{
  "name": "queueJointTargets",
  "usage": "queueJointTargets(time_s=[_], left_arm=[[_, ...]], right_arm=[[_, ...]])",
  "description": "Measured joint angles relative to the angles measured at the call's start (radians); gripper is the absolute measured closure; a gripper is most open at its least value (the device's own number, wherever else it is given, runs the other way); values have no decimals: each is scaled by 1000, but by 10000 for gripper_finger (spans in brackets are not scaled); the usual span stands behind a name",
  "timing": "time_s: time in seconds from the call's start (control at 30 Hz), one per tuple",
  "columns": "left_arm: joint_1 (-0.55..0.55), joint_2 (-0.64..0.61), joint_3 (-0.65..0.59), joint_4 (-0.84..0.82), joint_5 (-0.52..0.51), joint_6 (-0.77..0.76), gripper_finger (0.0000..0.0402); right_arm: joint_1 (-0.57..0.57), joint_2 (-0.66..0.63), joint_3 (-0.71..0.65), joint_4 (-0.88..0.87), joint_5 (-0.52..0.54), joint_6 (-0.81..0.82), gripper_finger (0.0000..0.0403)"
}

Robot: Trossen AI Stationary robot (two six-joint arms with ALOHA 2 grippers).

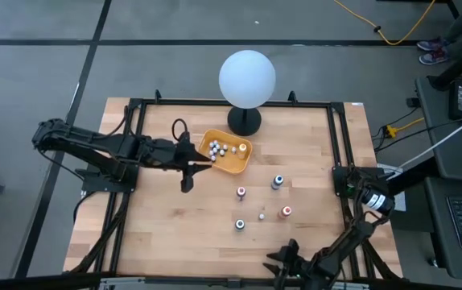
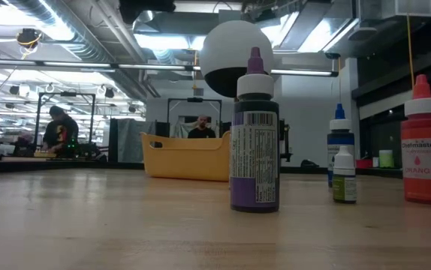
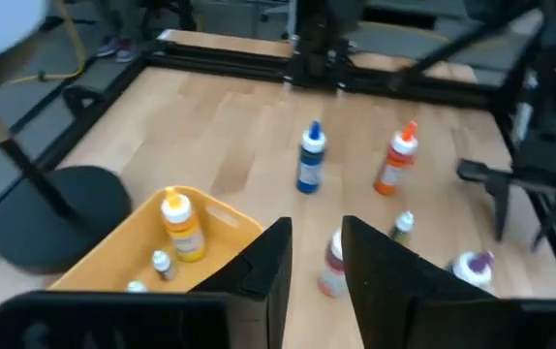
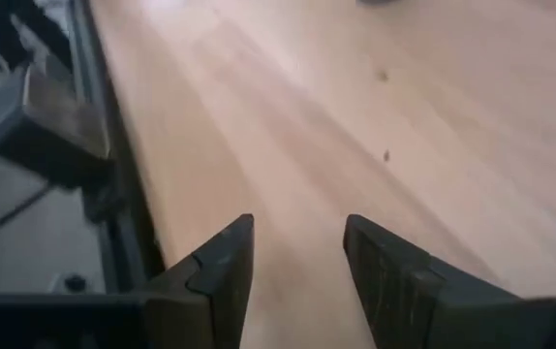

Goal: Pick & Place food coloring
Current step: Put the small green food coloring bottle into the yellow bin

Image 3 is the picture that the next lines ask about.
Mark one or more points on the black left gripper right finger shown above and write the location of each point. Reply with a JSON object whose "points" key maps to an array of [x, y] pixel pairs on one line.
{"points": [[384, 291]]}

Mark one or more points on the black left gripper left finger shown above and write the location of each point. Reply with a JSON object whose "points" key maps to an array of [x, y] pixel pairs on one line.
{"points": [[263, 291]]}

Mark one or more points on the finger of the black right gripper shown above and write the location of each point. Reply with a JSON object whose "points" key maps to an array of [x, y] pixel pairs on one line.
{"points": [[502, 208], [554, 215]]}

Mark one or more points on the small dropper bottle green label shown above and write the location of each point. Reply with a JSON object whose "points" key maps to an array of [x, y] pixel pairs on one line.
{"points": [[401, 232]]}

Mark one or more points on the large yellow food coloring bottle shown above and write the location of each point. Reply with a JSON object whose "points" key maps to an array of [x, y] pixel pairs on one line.
{"points": [[186, 237]]}

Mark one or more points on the large orange food coloring bottle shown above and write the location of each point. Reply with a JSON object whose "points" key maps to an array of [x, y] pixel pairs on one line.
{"points": [[394, 165]]}

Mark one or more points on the large blue food coloring bottle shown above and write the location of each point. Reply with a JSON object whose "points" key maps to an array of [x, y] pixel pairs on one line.
{"points": [[309, 169]]}

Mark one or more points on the yellow plastic basket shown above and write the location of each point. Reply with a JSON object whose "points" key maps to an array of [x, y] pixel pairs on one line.
{"points": [[128, 242]]}

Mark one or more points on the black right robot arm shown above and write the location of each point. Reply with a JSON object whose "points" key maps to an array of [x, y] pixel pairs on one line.
{"points": [[317, 48]]}

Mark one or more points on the person's shoe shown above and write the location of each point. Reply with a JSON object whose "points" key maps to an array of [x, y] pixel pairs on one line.
{"points": [[125, 52], [107, 48]]}

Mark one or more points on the person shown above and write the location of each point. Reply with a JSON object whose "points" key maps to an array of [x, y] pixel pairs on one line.
{"points": [[118, 19]]}

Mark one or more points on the black aluminium table frame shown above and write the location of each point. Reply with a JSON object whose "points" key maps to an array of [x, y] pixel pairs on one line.
{"points": [[220, 60]]}

